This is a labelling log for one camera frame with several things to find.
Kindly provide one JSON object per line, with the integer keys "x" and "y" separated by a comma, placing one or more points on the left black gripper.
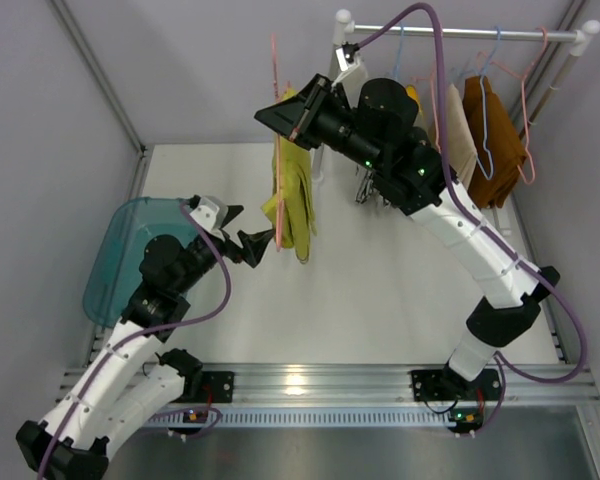
{"x": 231, "y": 238}

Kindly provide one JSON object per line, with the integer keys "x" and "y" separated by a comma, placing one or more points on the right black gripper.
{"x": 308, "y": 110}

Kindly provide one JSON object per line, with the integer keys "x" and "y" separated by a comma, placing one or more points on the yellow-green trousers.
{"x": 299, "y": 223}

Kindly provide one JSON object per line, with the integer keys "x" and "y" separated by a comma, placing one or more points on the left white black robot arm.
{"x": 134, "y": 376}

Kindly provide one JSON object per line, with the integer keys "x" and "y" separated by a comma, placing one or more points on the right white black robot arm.
{"x": 380, "y": 134}

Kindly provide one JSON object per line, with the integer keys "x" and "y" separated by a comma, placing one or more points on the black white print trousers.
{"x": 367, "y": 191}

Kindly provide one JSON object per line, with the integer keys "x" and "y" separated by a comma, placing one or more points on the camouflage yellow trousers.
{"x": 413, "y": 94}

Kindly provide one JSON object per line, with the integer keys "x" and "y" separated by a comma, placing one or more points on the beige trousers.
{"x": 461, "y": 146}

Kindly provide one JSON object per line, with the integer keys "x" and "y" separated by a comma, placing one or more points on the brown trousers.
{"x": 507, "y": 149}

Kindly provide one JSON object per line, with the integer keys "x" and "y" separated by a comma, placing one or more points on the teal plastic bin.
{"x": 115, "y": 274}

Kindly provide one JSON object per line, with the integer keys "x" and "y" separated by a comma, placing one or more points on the white metal clothes rack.
{"x": 579, "y": 38}

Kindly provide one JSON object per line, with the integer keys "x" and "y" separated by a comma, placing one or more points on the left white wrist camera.
{"x": 208, "y": 212}

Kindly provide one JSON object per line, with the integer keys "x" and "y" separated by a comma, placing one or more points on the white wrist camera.
{"x": 208, "y": 212}
{"x": 351, "y": 68}

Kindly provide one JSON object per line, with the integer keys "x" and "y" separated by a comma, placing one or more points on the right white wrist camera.
{"x": 351, "y": 68}

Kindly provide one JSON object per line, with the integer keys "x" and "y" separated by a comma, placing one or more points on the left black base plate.
{"x": 216, "y": 387}

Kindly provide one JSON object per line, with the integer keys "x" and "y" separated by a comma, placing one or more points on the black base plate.
{"x": 216, "y": 387}
{"x": 427, "y": 385}

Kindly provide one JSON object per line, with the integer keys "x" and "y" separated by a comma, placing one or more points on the grey slotted cable duct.
{"x": 300, "y": 417}

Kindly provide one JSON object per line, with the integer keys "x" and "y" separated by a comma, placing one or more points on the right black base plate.
{"x": 427, "y": 385}

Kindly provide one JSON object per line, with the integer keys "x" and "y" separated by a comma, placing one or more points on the aluminium mounting rail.
{"x": 377, "y": 385}

